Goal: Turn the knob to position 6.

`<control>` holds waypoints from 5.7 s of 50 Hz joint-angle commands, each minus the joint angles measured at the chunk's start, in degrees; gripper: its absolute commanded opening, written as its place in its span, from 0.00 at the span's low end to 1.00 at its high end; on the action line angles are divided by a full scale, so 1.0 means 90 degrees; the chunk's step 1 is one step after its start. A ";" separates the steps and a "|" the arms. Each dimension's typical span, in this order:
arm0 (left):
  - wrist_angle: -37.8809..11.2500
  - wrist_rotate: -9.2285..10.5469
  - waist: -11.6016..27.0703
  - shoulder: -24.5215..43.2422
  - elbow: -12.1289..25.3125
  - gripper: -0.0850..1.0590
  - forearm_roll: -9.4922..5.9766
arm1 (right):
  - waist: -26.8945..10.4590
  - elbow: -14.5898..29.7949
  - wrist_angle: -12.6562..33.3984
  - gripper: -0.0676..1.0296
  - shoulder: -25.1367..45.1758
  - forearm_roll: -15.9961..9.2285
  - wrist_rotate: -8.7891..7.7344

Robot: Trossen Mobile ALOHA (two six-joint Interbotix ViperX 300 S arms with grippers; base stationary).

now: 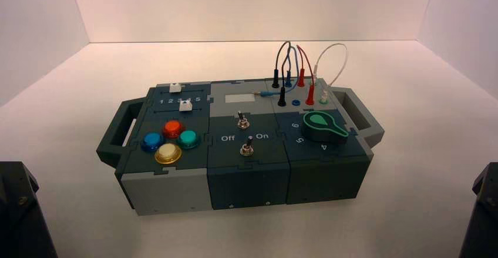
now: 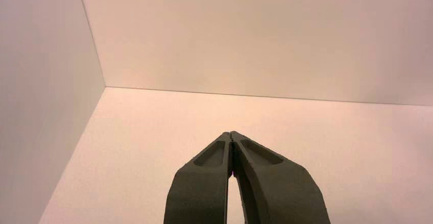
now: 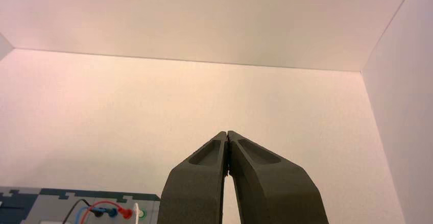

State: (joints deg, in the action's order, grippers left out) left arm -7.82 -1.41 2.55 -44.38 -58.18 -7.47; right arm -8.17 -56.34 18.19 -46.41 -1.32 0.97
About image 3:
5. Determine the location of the red banana plug cable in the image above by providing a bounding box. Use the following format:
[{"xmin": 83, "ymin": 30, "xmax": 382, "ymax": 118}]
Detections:
[{"xmin": 80, "ymin": 200, "xmax": 134, "ymax": 224}]

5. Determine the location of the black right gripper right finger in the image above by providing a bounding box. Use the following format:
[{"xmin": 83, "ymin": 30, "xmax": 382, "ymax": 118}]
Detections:
[{"xmin": 228, "ymin": 130, "xmax": 329, "ymax": 224}]

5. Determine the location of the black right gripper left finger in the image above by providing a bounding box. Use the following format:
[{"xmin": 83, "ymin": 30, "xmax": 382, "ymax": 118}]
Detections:
[{"xmin": 157, "ymin": 131, "xmax": 228, "ymax": 224}]

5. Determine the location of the blue banana plug cable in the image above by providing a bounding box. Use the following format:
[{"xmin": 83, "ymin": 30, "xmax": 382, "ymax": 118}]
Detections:
[{"xmin": 75, "ymin": 206, "xmax": 118, "ymax": 224}]

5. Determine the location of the blue grey control box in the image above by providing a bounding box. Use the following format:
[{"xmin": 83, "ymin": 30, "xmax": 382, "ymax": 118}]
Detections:
[{"xmin": 0, "ymin": 186, "xmax": 161, "ymax": 224}]

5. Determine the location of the black banana plug cable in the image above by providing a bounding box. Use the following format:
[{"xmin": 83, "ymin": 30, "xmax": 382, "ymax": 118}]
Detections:
[{"xmin": 62, "ymin": 198, "xmax": 104, "ymax": 224}]

